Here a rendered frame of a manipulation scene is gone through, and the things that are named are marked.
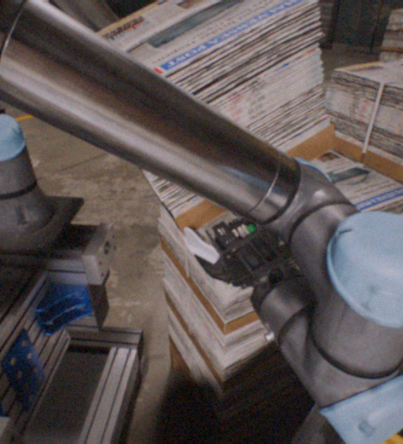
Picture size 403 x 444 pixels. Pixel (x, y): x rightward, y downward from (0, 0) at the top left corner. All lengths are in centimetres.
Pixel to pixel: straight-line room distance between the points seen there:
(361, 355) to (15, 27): 32
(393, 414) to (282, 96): 40
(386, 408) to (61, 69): 34
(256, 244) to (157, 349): 123
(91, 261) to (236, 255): 49
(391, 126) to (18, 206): 94
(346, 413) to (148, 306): 150
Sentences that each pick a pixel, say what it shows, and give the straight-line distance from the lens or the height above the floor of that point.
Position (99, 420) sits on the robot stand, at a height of 23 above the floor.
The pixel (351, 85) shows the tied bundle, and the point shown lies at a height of 103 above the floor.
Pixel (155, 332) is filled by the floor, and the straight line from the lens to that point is 168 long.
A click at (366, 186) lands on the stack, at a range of 107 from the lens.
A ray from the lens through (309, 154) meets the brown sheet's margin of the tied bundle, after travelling 61.
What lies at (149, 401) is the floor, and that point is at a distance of 151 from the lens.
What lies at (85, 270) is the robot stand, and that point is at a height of 73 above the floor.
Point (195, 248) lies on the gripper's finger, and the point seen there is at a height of 97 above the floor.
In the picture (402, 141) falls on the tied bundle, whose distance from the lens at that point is 111.
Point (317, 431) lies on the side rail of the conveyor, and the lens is 58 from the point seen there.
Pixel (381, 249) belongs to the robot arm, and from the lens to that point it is 27.
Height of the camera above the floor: 130
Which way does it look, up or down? 35 degrees down
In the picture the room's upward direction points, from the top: straight up
